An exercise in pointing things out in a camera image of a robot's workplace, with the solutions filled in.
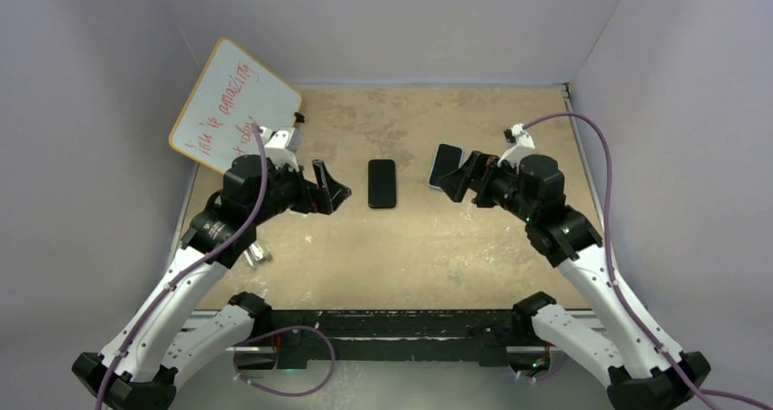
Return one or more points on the aluminium front rail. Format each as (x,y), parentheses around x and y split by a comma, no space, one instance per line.
(396,334)

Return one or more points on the yellow framed whiteboard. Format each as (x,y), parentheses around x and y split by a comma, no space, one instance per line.
(233,93)

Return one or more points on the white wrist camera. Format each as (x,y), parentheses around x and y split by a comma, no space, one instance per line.
(520,145)
(281,146)

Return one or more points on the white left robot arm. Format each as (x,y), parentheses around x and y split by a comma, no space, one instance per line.
(146,364)

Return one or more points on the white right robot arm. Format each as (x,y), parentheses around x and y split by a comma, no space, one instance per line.
(639,365)

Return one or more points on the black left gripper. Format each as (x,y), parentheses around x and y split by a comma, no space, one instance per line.
(314,196)

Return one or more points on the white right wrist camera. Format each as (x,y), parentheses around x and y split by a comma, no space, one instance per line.
(520,145)

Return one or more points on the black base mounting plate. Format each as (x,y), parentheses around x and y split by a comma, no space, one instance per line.
(526,363)

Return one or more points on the black phone case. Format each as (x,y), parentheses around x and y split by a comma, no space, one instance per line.
(382,183)

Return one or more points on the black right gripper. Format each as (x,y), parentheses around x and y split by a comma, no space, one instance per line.
(455,185)

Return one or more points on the grey white small device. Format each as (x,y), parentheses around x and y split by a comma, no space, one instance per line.
(256,254)

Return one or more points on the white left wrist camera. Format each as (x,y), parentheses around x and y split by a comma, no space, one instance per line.
(281,146)

